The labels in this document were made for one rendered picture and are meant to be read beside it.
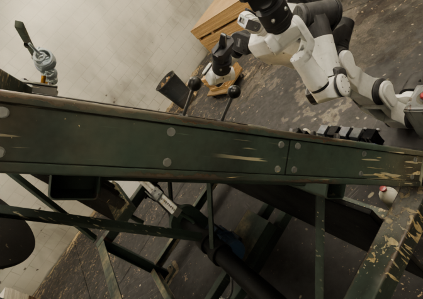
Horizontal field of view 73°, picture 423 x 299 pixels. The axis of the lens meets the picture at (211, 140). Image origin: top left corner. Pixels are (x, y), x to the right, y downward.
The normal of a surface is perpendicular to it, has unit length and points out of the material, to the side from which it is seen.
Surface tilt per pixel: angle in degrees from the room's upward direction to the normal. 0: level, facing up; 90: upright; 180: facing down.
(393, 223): 0
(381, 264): 0
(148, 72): 90
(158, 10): 90
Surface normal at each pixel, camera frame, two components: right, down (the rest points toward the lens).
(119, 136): 0.47, 0.11
